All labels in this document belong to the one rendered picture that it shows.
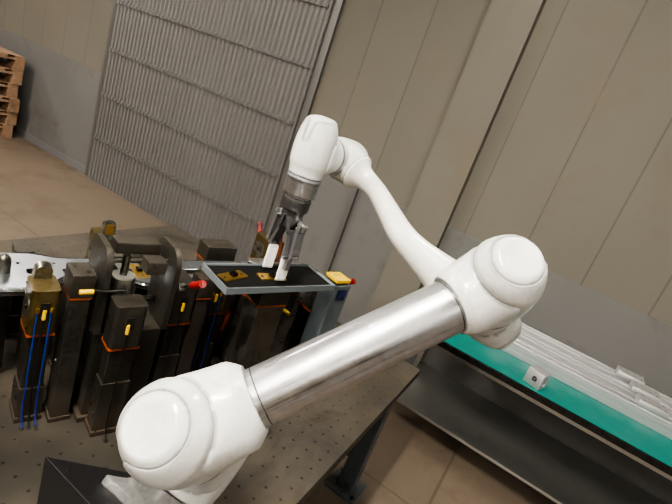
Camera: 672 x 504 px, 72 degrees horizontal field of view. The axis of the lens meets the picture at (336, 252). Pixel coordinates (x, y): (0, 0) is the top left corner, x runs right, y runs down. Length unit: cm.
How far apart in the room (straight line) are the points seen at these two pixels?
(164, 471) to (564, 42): 316
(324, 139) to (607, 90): 241
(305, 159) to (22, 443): 95
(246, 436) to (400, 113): 303
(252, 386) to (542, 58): 296
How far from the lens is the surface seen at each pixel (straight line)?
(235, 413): 75
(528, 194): 331
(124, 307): 118
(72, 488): 93
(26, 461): 135
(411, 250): 105
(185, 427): 72
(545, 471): 305
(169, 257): 128
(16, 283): 140
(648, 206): 330
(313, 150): 117
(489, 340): 101
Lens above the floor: 167
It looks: 17 degrees down
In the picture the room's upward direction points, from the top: 20 degrees clockwise
